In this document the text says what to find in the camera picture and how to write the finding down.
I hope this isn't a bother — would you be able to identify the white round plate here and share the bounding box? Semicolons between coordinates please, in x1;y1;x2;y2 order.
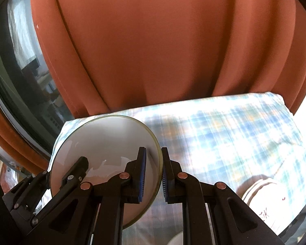
48;115;162;228

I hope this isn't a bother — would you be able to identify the dark glass window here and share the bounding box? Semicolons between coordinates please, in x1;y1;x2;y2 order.
0;0;73;158

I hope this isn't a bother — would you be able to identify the white plate stack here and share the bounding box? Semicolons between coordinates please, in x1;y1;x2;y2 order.
242;178;306;235

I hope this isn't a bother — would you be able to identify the orange curtain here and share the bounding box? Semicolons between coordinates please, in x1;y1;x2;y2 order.
0;0;306;173

